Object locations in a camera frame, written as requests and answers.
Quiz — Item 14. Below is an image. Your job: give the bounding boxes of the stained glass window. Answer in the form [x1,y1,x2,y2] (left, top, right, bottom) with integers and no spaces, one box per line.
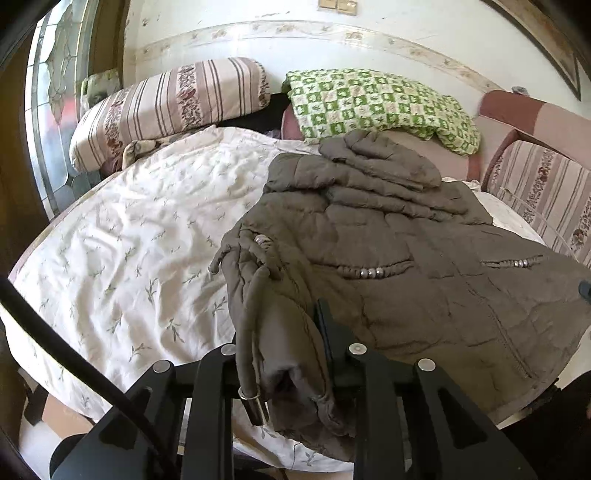
[25,0,100,217]

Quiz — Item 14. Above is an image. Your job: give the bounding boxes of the long striped floral pillow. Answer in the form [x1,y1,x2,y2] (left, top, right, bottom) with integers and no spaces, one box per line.
[69,58,271,174]

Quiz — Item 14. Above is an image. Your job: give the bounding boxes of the grey-brown hooded puffer jacket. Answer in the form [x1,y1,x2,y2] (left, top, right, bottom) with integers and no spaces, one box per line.
[209,129,591,448]

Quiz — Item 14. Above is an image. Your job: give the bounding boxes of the black cable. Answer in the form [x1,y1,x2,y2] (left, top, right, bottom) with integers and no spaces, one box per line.
[0,276,181,480]

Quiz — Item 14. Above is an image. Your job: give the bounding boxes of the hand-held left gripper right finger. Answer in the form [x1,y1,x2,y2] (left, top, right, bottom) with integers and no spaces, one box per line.
[316,300,539,480]

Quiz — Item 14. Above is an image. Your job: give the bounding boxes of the person's dark clothing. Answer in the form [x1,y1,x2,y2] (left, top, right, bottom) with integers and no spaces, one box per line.
[499,378,591,480]

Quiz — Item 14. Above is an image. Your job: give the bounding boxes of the pink padded cushion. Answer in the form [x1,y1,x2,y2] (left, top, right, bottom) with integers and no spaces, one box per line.
[281,90,591,185]

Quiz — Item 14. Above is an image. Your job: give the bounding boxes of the white leaf-print quilt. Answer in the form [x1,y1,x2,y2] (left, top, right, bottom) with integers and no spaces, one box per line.
[0,124,550,474]

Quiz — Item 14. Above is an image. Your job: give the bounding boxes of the green checked blanket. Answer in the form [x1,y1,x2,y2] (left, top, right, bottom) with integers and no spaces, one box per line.
[281,68,481,155]

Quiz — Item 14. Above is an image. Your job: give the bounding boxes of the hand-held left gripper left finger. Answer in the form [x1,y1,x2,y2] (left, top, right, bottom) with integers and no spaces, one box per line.
[51,344,241,480]

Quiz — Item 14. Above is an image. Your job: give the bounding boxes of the brown box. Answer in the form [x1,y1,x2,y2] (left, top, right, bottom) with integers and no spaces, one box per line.
[18,392,93,462]

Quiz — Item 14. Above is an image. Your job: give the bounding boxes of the small floral pillow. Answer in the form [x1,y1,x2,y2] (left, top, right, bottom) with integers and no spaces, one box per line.
[81,68,123,109]

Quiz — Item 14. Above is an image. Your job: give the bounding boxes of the flat striped floral pillow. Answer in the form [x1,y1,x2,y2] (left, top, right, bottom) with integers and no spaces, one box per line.
[487,141,591,268]

